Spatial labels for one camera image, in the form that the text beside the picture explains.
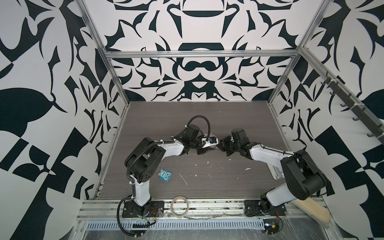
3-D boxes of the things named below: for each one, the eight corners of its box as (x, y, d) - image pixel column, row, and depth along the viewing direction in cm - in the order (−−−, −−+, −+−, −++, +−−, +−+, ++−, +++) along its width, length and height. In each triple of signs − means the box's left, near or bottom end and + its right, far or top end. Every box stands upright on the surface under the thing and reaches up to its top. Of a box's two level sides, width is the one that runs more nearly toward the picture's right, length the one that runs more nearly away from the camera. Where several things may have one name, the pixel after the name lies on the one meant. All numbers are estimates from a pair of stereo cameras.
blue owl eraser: (157, 176, 87) (156, 175, 85) (162, 168, 90) (162, 166, 88) (167, 183, 84) (167, 182, 83) (173, 174, 87) (172, 173, 86)
